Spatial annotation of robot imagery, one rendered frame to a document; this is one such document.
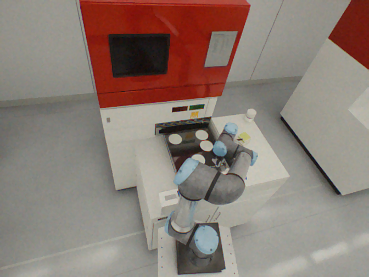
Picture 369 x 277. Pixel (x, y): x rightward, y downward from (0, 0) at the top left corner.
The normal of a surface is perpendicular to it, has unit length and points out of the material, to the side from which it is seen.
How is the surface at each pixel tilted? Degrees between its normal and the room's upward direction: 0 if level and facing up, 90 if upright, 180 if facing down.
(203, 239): 6
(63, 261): 0
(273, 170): 0
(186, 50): 90
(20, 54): 90
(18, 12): 90
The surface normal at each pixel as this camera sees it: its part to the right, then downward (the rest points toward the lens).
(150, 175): 0.14, -0.63
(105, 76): 0.29, 0.76
